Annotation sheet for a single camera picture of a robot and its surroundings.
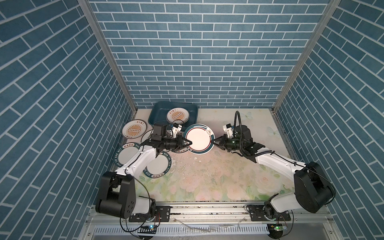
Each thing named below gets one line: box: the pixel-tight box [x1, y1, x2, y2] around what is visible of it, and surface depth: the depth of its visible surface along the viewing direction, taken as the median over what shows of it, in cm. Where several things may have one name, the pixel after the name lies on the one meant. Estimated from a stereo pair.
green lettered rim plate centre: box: [143, 151, 172, 179], surface depth 90 cm
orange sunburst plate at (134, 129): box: [121, 119, 147, 139], surface depth 110 cm
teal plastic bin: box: [148, 101, 199, 130], surface depth 120 cm
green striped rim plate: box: [184, 123, 216, 155], surface depth 84 cm
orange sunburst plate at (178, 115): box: [166, 107, 190, 125], surface depth 118 cm
